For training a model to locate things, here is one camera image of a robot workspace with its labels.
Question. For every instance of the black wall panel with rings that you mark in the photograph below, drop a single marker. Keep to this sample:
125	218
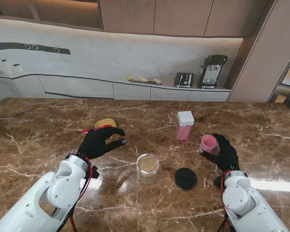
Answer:
14	46

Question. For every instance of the black toaster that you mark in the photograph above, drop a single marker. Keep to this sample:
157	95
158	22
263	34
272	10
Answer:
183	79

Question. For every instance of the black round jar lid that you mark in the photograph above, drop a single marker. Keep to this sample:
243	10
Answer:
186	178

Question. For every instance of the red measuring spoon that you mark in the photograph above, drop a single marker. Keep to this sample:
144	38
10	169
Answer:
85	131

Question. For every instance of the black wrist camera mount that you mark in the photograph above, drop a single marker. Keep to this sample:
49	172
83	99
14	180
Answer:
218	181
95	172

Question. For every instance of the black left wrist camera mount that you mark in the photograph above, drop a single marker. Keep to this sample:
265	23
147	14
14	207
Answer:
95	172

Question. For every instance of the pink container with white lid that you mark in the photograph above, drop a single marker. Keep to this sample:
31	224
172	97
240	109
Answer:
184	125

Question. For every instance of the white counter cabinet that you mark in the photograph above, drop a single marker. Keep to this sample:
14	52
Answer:
75	87

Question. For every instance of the pink measuring cup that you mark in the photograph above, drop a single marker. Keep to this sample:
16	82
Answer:
207	143

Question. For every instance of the yellow bread piece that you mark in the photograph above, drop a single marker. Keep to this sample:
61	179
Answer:
156	80
142	79
130	78

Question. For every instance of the tall white bottle black cap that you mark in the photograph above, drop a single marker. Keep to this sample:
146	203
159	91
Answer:
6	67

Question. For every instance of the yellow plastic bowl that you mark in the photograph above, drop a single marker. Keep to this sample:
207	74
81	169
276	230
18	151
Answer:
105	122

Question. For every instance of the dark wooden serving board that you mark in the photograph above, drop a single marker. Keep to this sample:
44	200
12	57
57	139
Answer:
147	82

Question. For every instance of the wooden wall cabinets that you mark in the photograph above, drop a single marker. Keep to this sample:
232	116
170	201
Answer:
178	17

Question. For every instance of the black espresso machine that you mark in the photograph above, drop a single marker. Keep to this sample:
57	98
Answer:
212	70

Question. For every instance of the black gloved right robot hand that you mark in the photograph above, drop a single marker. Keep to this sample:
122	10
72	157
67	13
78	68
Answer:
227	154

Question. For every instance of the short white bottle black cap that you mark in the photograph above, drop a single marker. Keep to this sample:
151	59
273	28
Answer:
17	68

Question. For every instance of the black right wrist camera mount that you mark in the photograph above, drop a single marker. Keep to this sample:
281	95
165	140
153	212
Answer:
218	181

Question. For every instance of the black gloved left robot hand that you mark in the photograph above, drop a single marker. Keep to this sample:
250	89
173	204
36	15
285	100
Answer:
96	145

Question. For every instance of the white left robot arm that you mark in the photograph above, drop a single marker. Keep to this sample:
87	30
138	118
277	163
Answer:
43	200

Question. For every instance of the clear glass grain jar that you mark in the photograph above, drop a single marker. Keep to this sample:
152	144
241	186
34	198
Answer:
148	170

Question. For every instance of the orange printed box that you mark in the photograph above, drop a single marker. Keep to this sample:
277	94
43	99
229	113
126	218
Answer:
279	99

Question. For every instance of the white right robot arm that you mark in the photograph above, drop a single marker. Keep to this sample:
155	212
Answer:
246	203

